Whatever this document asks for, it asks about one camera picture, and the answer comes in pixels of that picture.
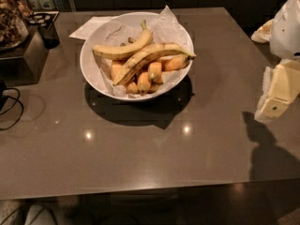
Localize dark box stand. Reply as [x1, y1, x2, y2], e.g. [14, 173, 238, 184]
[0, 27, 49, 86]

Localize orange fruit centre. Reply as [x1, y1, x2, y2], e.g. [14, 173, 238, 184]
[148, 62, 162, 82]

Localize orange fruit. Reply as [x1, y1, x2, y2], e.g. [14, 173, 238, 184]
[163, 54, 189, 71]
[111, 60, 125, 80]
[148, 62, 162, 82]
[137, 72, 151, 94]

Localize white paper sheet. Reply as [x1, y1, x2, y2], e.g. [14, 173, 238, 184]
[69, 17, 113, 40]

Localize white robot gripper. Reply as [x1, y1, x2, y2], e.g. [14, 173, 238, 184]
[254, 0, 300, 123]

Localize spotted yellow banana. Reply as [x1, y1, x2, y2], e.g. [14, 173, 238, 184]
[112, 43, 196, 86]

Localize orange fruit left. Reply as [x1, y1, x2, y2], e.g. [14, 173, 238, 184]
[111, 60, 125, 80]

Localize glass jar of snacks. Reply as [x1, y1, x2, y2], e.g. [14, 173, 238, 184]
[0, 0, 29, 51]

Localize upper yellow banana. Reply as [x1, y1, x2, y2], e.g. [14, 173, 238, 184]
[92, 20, 153, 60]

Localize orange fruit right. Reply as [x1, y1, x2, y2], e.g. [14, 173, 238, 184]
[163, 54, 189, 71]

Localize white ceramic bowl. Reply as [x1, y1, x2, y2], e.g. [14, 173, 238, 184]
[79, 11, 195, 102]

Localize dark cup with black tool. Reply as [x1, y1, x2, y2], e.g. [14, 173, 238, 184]
[29, 12, 60, 49]

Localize white shoes under table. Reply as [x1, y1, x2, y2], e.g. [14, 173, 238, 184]
[0, 200, 58, 225]

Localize orange fruit lower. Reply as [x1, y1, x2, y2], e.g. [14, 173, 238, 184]
[137, 72, 151, 94]

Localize black cable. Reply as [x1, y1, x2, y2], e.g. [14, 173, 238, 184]
[0, 87, 24, 131]

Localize white paper bowl liner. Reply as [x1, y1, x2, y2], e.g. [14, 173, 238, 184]
[95, 5, 192, 98]

